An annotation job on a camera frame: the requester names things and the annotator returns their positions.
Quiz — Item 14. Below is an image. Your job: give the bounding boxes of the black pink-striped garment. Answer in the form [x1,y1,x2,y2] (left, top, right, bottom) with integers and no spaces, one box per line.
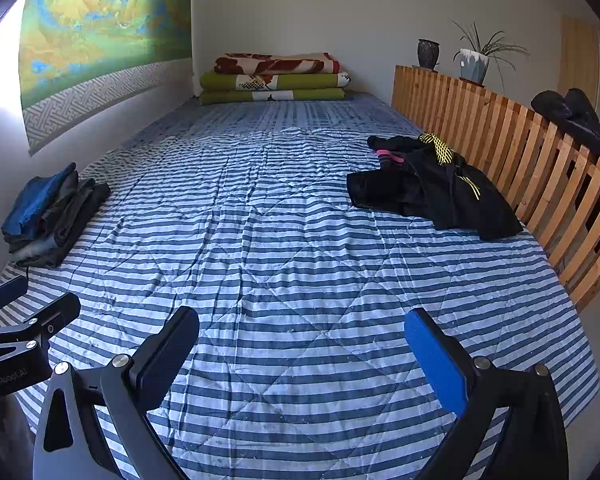
[367,135,423,169]

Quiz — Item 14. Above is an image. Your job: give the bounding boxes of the bright window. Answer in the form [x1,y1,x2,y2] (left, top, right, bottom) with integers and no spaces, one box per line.
[0,0,29,122]

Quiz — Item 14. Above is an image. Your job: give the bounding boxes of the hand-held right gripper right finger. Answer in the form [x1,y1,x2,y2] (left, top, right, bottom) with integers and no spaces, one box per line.
[404,307,570,480]

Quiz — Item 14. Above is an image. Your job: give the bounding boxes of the light wooden door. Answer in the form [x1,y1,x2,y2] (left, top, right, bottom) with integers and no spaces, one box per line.
[557,16,600,122]

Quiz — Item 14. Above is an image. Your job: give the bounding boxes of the blue white striped bedspread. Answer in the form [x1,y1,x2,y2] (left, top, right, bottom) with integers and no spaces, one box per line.
[0,97,600,480]

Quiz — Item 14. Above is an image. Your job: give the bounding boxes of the plain green folded quilt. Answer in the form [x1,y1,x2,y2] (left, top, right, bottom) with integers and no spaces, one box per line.
[200,87,347,106]

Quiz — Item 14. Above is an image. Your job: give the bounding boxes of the dark ceramic vase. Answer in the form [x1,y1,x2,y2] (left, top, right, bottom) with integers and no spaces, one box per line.
[417,38,441,71]

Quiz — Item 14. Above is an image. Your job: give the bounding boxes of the potted plant in white pot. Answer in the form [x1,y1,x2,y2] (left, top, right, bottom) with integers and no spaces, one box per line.
[452,22,531,87]

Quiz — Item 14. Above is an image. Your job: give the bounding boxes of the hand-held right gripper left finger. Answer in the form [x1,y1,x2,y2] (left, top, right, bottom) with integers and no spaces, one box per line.
[32,305,201,480]

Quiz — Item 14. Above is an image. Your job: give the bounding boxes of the green landscape wall tapestry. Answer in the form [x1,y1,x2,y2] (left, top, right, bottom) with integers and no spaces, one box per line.
[19,0,193,156]

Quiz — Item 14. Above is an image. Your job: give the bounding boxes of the red floral folded blanket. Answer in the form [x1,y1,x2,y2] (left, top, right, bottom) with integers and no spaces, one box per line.
[214,52,342,76]

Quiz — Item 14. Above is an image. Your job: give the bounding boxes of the wooden slatted railing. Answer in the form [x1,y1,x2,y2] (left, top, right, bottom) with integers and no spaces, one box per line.
[392,64,600,313]

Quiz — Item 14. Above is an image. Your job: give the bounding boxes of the folded blue jeans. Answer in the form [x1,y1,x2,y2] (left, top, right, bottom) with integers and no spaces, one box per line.
[1,162,80,242]

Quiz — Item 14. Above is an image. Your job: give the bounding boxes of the green floral folded quilt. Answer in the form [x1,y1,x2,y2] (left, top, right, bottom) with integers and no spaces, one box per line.
[200,71,354,93]

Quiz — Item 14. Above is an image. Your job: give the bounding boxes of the black yellow-patterned garment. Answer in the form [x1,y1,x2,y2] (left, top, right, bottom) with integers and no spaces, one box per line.
[399,132,524,242]

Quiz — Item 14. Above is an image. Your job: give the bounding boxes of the folded dark grey clothes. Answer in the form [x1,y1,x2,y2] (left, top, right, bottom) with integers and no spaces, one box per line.
[9,176,112,269]

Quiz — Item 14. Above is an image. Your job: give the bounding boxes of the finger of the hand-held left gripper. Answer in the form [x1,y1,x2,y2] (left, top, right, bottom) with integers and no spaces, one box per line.
[0,275,29,323]
[9,291,82,352]

